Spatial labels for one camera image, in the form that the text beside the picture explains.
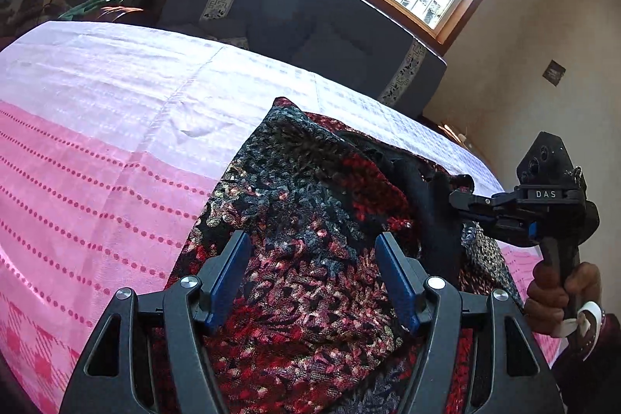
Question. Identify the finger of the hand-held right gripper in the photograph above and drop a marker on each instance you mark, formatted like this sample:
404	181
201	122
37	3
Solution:
482	226
473	202

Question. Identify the dark blue cushion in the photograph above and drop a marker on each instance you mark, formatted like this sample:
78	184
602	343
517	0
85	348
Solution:
330	50

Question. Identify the pink checked bed sheet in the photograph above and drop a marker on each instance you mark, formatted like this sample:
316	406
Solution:
97	113

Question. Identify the person's right hand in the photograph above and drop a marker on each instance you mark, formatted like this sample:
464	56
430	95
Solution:
543	297

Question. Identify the dark blue sofa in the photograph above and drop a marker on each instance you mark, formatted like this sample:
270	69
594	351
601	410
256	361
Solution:
291	6

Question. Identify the green leafy plant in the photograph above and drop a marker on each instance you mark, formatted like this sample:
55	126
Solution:
92	5

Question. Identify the dark wall plate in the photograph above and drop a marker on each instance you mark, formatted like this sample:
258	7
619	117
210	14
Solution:
554	71

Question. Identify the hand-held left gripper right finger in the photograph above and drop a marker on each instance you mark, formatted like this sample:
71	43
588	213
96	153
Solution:
395	280

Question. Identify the red black patterned knit sweater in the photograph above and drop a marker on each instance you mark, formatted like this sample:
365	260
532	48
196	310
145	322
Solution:
301	220

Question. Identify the person's right forearm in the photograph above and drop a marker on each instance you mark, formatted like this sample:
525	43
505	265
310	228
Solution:
594	365

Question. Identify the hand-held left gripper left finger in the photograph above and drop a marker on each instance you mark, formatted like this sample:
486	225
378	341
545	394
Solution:
232	280

